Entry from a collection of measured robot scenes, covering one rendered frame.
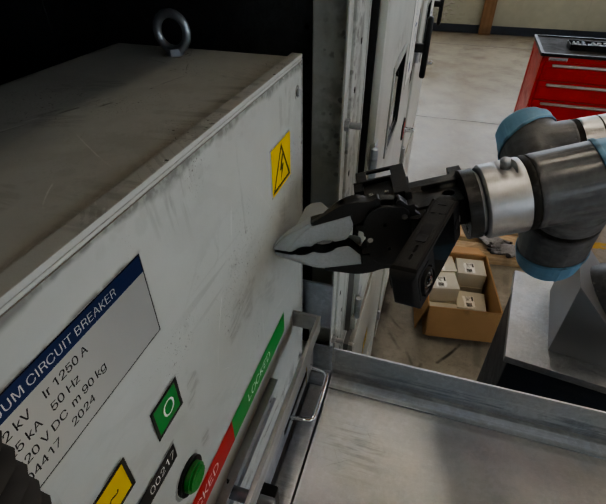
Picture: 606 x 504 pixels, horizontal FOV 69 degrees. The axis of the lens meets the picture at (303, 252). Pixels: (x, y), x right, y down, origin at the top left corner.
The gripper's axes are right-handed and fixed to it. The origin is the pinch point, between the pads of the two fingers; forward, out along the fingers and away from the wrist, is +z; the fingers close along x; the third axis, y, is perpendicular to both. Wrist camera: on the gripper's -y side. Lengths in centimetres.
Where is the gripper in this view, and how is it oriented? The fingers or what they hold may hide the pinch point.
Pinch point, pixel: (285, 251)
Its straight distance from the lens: 46.7
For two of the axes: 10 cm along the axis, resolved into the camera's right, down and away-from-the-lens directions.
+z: -9.6, 1.8, 1.9
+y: 0.4, -6.1, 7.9
